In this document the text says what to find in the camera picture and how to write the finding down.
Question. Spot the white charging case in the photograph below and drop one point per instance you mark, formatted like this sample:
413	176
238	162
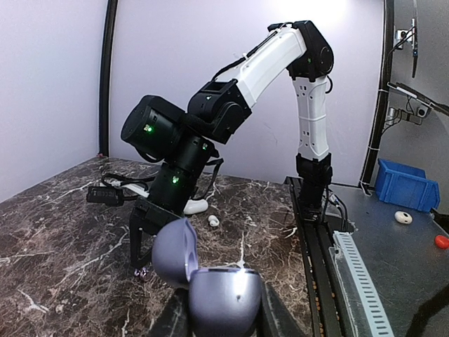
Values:
195	206

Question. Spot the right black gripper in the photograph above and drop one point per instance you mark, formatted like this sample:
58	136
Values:
147	217

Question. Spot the white earbud near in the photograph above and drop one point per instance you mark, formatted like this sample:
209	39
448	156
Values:
213	221

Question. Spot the purple charging case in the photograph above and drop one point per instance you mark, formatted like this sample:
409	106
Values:
222	301

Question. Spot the small purple earbud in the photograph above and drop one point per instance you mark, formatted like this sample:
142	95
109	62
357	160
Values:
141	273

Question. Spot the blue storage bin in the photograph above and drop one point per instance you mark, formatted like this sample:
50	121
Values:
406	186

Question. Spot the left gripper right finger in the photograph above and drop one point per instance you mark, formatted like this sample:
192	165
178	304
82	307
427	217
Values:
276	320

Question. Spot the white round object outside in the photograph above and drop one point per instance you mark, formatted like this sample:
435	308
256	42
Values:
403	218

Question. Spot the red round button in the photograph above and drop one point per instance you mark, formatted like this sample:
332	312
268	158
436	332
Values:
441	242

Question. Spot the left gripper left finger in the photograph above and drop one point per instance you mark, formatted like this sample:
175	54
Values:
174	318

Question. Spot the right black frame post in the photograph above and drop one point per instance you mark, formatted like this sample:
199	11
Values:
105	78

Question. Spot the white slotted cable duct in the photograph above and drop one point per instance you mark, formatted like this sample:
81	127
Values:
367	316

